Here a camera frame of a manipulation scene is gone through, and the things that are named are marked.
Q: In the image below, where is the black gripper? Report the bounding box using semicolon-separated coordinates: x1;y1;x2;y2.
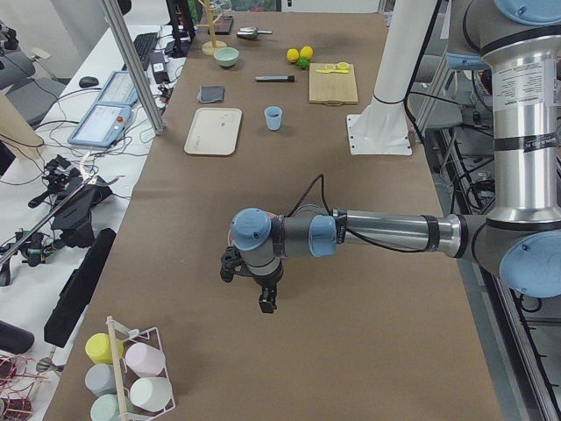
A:
220;246;284;313

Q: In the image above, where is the light blue plastic cup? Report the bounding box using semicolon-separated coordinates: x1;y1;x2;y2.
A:
264;105;283;131

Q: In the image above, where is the steel muddler black tip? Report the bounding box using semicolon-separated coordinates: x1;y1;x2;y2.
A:
255;75;295;82

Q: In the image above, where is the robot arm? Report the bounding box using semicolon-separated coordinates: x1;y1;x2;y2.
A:
220;1;560;313

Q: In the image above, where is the white cup rack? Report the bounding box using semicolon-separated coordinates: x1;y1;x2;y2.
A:
84;317;176;420

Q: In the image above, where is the steel ice scoop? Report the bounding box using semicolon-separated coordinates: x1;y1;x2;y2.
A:
236;27;273;40

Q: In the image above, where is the pink bowl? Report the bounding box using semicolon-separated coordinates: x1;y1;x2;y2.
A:
227;211;277;246

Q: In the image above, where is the cream rabbit tray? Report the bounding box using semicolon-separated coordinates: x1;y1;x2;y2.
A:
184;107;243;156

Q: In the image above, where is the grey folded cloth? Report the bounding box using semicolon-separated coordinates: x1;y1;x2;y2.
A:
197;85;225;103

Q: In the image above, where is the wooden cutting board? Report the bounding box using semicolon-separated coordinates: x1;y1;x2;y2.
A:
309;63;359;105

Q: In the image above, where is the blue teach pendant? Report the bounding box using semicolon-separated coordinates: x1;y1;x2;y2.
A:
96;70;138;105
68;103;131;147

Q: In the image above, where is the green lime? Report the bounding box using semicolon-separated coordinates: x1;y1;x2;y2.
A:
297;57;309;70

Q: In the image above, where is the yellow plastic knife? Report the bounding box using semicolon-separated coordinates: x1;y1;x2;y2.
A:
315;68;350;74

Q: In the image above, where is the yellow lemon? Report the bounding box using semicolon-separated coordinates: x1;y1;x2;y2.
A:
286;48;300;63
299;46;314;61

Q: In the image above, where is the mint green bowl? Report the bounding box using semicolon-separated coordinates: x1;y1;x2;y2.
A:
213;46;239;68

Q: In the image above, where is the wooden mug tree stand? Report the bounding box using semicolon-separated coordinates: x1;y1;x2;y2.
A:
198;0;227;56

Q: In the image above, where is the black camera cable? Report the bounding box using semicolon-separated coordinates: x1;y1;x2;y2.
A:
287;173;332;218

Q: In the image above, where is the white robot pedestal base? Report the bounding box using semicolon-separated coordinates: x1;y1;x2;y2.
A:
347;0;439;155

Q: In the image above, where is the aluminium frame post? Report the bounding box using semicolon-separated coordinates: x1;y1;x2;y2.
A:
101;0;165;136

